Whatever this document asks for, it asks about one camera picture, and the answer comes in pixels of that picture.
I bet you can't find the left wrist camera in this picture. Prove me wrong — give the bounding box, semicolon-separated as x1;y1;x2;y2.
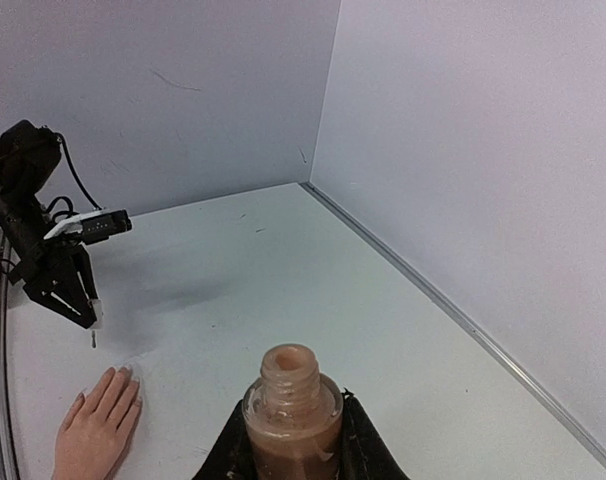
43;210;132;245

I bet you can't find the green nail polish bottle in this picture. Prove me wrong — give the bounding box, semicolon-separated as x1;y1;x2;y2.
242;344;344;480

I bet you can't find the person's hand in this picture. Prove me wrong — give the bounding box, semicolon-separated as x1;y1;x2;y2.
52;366;142;480

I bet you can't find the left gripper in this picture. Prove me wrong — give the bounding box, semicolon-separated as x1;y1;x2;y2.
0;120;103;329

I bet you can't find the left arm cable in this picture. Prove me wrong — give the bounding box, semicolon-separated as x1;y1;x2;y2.
40;130;107;226

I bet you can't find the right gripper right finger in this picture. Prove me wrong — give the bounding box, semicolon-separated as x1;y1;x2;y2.
338;390;410;480

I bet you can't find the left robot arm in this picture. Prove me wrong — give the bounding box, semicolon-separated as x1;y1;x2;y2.
0;120;109;329

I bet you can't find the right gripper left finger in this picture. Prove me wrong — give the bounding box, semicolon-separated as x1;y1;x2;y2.
192;401;256;480

